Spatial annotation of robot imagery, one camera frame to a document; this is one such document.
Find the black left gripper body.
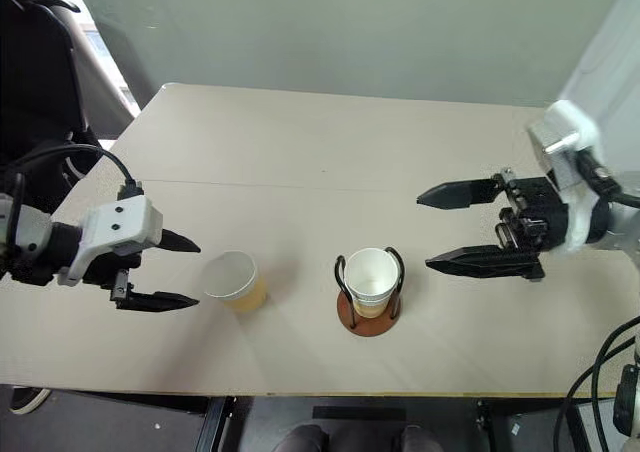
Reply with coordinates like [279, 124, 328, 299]
[81, 250, 144, 296]

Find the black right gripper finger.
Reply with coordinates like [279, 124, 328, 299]
[424, 243, 547, 283]
[415, 176, 502, 210]

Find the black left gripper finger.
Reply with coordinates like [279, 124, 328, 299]
[148, 228, 203, 255]
[110, 268, 202, 314]

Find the black table frame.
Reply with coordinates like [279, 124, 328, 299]
[47, 389, 594, 452]

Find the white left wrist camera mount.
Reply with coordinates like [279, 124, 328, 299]
[57, 195, 164, 287]

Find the black chair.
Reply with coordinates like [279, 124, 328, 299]
[0, 0, 109, 208]

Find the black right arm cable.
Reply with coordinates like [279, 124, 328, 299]
[574, 149, 640, 204]

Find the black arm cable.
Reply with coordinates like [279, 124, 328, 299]
[574, 149, 640, 204]
[0, 143, 146, 199]

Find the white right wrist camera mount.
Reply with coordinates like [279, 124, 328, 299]
[526, 99, 607, 254]

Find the white and tan paper cup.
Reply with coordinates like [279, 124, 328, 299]
[344, 247, 402, 320]
[201, 249, 269, 315]

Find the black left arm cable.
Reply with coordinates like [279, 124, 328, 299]
[0, 143, 146, 199]

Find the black wire cup holder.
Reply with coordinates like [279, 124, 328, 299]
[333, 245, 407, 339]

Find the black and white shoe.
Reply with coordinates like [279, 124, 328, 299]
[8, 386, 53, 416]

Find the black robot side module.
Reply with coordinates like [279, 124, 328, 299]
[611, 363, 640, 439]

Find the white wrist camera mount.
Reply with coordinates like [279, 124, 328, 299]
[57, 195, 164, 287]
[526, 99, 607, 254]

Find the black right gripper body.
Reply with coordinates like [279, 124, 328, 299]
[491, 167, 572, 256]

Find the black looping cable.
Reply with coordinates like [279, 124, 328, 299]
[551, 313, 640, 452]

